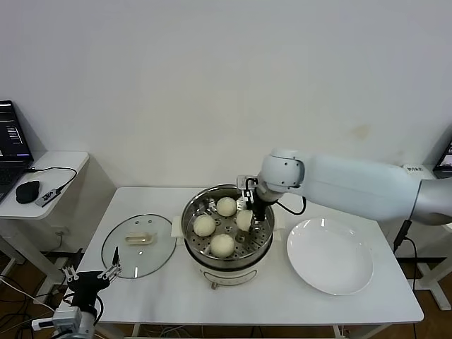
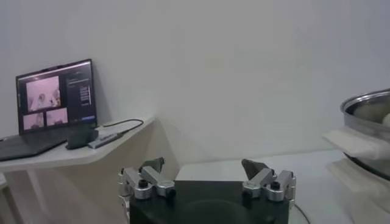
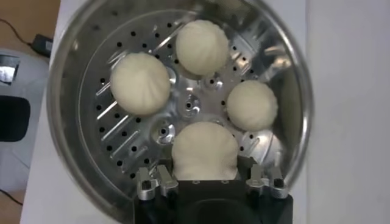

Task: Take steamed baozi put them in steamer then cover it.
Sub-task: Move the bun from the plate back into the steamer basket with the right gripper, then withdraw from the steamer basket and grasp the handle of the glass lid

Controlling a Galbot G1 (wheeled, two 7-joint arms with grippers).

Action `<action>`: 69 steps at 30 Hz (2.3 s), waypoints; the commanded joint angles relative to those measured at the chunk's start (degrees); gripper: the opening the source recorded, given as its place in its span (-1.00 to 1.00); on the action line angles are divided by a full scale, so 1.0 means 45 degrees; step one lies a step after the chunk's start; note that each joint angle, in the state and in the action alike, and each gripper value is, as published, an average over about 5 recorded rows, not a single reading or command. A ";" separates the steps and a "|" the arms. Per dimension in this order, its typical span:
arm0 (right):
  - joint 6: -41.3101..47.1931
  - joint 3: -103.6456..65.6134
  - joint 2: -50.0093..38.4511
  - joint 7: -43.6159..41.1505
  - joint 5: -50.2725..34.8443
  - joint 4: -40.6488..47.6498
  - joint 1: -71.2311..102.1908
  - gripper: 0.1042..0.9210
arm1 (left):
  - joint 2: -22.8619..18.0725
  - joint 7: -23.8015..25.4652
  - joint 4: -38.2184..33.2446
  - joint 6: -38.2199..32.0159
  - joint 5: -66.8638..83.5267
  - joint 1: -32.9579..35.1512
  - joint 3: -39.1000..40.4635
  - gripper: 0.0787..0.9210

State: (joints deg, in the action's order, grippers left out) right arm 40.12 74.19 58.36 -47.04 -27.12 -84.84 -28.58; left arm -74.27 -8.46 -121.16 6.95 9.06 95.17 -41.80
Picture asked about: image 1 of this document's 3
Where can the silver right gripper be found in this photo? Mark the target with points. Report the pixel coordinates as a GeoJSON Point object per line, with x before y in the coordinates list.
{"type": "Point", "coordinates": [249, 189]}

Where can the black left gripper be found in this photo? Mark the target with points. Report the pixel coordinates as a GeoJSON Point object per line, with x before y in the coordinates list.
{"type": "Point", "coordinates": [87, 287]}

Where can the white steamed baozi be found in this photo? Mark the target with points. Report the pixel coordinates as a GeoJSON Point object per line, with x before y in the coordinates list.
{"type": "Point", "coordinates": [205, 226]}
{"type": "Point", "coordinates": [243, 220]}
{"type": "Point", "coordinates": [226, 207]}
{"type": "Point", "coordinates": [222, 245]}

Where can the round glass pot lid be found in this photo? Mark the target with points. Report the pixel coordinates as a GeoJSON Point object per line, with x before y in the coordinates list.
{"type": "Point", "coordinates": [148, 254]}

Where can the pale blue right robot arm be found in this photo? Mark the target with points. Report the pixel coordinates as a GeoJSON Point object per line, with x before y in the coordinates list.
{"type": "Point", "coordinates": [353, 183]}

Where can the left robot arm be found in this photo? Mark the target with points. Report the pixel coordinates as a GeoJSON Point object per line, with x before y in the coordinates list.
{"type": "Point", "coordinates": [86, 326]}

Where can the stainless steel steamer basket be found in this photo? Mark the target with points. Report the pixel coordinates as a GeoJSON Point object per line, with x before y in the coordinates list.
{"type": "Point", "coordinates": [254, 240]}

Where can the cream electric cooking pot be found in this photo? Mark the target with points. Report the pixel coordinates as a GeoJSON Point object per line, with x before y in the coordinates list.
{"type": "Point", "coordinates": [226, 273]}

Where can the silver portable drive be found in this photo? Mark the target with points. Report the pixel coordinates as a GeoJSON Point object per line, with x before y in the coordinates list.
{"type": "Point", "coordinates": [47, 197]}

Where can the white round plate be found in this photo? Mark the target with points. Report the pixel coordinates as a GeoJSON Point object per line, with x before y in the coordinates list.
{"type": "Point", "coordinates": [328, 254]}

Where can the black computer mouse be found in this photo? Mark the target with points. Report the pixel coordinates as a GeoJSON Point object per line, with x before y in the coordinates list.
{"type": "Point", "coordinates": [27, 191]}

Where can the white side table with mouse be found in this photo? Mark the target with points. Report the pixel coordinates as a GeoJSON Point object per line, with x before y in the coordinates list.
{"type": "Point", "coordinates": [60, 162]}

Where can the black laptop with dark screen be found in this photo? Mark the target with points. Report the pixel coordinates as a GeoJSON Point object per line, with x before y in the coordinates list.
{"type": "Point", "coordinates": [12, 141]}

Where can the printed white label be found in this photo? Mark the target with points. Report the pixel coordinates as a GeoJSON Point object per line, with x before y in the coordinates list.
{"type": "Point", "coordinates": [415, 168]}

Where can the white side table with label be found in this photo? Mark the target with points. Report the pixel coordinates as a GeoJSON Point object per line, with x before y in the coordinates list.
{"type": "Point", "coordinates": [431, 279]}

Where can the dark laptop with video window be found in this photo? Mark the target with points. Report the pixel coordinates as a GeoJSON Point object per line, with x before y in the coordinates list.
{"type": "Point", "coordinates": [445, 162]}

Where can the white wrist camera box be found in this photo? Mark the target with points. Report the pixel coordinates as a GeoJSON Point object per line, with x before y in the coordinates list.
{"type": "Point", "coordinates": [67, 318]}

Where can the white wall socket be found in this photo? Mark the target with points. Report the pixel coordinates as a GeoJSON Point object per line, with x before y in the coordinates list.
{"type": "Point", "coordinates": [60, 232]}

